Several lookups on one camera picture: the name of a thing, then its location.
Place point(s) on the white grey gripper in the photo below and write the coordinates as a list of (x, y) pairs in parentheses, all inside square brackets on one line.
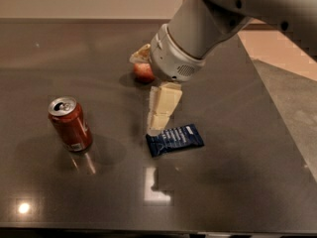
[(170, 60)]

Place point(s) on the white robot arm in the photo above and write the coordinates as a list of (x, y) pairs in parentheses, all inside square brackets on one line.
[(180, 47)]

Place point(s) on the red coke can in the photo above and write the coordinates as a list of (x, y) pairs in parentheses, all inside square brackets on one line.
[(66, 115)]

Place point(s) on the red apple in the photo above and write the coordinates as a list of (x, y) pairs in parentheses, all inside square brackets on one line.
[(143, 73)]

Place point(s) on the dark blue snack packet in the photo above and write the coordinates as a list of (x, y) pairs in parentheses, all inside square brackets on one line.
[(174, 139)]

